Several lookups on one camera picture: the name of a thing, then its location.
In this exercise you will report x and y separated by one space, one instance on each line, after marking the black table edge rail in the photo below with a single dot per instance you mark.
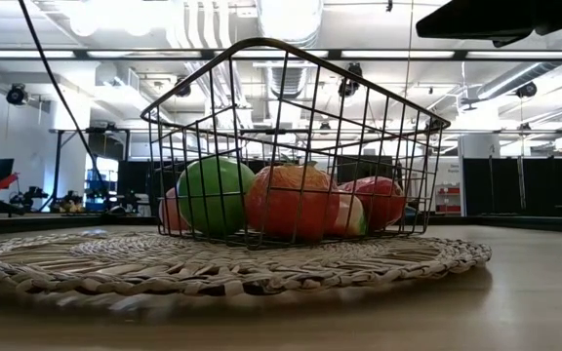
505 223

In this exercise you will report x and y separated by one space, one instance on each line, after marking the pink plastic peach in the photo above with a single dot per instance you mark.
171 214

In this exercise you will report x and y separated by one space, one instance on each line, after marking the black room partition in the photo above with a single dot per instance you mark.
544 185

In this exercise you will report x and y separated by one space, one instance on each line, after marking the shelf with red bins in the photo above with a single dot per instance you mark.
448 200

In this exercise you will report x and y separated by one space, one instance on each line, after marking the black overhead frame beam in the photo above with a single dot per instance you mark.
81 54

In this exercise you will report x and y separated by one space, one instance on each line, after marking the glossy red plastic fruit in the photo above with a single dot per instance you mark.
381 200

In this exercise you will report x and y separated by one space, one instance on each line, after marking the round woven straw placemat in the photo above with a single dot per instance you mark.
115 263

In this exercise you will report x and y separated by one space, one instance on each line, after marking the black ceiling camera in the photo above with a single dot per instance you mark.
348 85
527 90
16 94
182 89

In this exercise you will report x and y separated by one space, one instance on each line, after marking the green plastic apple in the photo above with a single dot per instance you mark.
212 195

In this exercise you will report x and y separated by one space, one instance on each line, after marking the plastic orange with leaves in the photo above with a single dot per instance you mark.
288 205

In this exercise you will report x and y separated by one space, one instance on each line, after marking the black workstation frame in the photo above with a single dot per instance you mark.
58 166

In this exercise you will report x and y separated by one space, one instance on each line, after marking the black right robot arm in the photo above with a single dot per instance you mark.
495 22

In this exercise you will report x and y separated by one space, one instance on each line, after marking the silver ventilation duct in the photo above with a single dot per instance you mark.
288 29

